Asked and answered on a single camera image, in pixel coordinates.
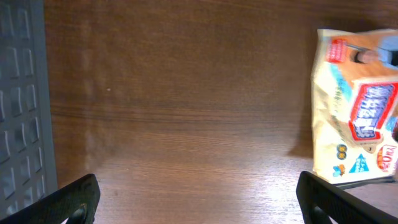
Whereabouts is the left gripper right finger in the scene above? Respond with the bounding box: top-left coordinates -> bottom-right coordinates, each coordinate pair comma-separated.
296,171 -> 397,224

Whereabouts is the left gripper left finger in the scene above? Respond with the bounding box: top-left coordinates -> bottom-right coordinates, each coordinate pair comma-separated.
1,174 -> 101,224

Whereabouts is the yellow wet wipes pack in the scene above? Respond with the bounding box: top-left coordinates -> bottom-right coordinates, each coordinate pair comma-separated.
312,29 -> 397,188

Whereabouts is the grey plastic mesh basket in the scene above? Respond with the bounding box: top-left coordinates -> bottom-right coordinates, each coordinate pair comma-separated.
1,0 -> 58,218

